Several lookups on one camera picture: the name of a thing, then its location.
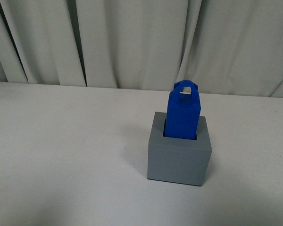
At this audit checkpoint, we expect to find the gray square base block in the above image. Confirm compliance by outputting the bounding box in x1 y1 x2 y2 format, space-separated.
147 112 212 186

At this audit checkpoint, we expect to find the blue plastic part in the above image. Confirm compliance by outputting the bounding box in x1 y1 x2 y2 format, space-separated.
164 80 201 140

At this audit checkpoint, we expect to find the white pleated curtain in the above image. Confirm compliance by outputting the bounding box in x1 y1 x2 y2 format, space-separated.
0 0 283 97

